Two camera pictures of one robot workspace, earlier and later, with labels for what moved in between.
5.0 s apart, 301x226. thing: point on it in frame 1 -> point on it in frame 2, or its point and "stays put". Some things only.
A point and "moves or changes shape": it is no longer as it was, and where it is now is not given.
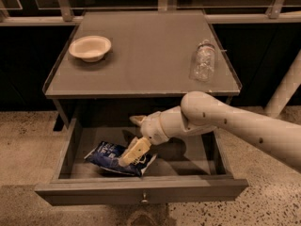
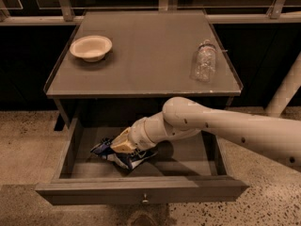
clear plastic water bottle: x=203 y=61 stays put
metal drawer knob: x=144 y=200 stays put
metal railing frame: x=61 y=5 stays put
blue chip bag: x=107 y=155 moves or changes shape
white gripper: x=152 y=128 -> x=136 y=135
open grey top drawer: x=191 y=169 stays put
